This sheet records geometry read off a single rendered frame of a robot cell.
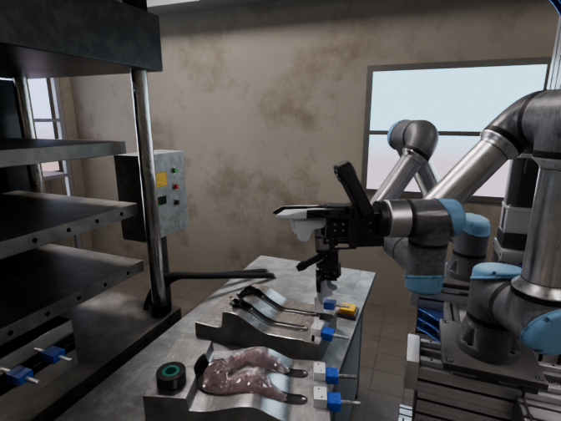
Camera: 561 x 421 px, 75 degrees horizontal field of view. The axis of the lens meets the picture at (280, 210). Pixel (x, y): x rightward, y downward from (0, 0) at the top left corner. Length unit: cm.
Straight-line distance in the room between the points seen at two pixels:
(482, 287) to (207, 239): 317
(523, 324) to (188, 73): 339
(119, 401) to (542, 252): 118
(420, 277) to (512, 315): 26
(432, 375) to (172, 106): 334
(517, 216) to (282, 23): 261
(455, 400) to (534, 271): 44
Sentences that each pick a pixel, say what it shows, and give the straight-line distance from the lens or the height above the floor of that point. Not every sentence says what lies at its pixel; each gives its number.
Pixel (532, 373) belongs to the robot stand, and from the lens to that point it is 112.
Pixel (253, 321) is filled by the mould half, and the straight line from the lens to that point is 140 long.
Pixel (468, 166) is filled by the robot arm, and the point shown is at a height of 152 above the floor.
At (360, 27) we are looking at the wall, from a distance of 323.
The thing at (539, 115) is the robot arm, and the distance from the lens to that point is 88.
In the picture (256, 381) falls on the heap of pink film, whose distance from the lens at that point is 112.
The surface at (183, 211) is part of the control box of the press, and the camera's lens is 195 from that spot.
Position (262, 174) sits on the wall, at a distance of 343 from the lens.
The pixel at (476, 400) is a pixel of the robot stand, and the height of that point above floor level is 92.
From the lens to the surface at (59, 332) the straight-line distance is 147.
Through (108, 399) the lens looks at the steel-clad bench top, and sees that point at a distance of 135.
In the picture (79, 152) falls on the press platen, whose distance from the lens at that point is 146.
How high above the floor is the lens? 163
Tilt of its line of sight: 14 degrees down
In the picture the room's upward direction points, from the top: straight up
